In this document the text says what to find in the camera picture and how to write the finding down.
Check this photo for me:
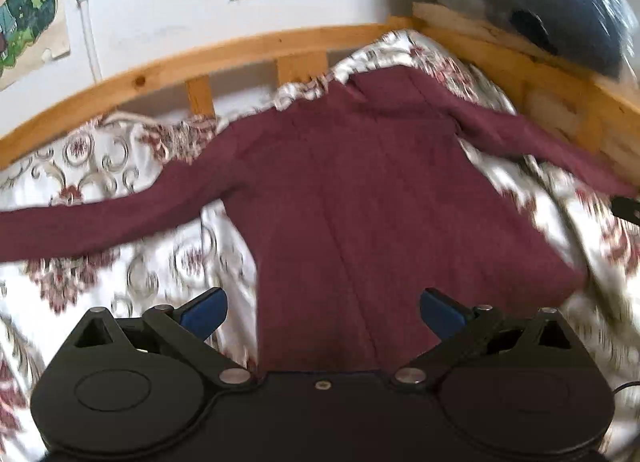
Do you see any white wall pipe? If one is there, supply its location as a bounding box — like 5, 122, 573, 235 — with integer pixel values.
76, 0, 103, 84

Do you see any anime character poster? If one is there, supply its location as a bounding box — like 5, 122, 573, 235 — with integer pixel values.
1, 0, 70, 88

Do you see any white floral satin bedspread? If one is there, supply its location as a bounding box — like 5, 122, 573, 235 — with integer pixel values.
0, 28, 640, 462

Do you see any maroon long-sleeve garment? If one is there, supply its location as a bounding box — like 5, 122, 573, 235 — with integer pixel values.
1, 66, 636, 371

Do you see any wooden bed frame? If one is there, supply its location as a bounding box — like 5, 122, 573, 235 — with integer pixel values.
1, 4, 639, 182

